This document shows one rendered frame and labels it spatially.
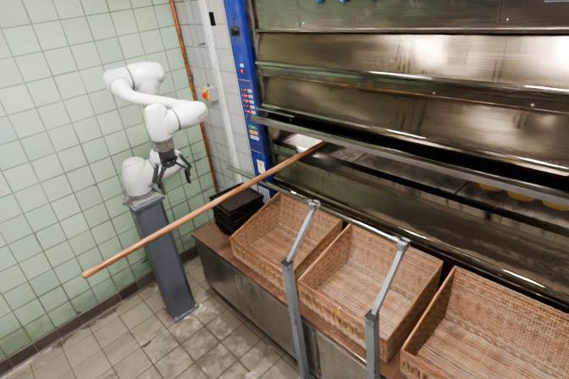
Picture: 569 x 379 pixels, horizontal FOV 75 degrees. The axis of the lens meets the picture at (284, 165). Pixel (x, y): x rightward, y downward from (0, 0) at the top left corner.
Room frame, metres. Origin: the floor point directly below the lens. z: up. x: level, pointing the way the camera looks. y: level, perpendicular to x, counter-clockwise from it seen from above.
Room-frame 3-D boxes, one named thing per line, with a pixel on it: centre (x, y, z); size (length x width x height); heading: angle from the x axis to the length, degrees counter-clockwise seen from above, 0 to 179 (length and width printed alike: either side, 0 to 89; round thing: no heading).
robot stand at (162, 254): (2.12, 0.93, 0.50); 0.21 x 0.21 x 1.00; 38
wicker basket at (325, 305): (1.41, -0.34, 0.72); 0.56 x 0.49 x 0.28; 39
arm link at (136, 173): (2.13, 0.93, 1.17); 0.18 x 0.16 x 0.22; 125
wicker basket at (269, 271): (1.87, 0.05, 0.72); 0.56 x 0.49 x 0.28; 39
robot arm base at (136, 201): (2.11, 0.95, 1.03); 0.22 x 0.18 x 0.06; 128
